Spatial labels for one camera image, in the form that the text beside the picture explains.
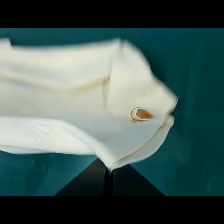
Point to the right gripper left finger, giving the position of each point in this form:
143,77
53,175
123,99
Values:
90,183

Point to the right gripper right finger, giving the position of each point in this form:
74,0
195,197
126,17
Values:
133,185

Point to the cream white shirt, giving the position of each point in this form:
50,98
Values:
80,100

